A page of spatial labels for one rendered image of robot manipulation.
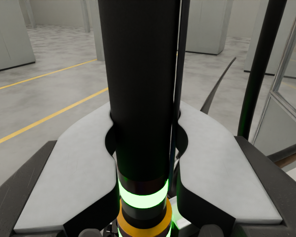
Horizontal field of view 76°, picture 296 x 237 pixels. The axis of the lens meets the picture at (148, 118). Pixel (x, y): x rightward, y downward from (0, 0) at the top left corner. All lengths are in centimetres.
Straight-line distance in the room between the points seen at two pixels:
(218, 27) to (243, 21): 511
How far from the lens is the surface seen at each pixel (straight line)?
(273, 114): 156
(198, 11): 738
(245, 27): 1225
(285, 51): 154
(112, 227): 37
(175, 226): 19
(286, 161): 29
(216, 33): 725
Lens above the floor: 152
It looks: 31 degrees down
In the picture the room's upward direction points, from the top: straight up
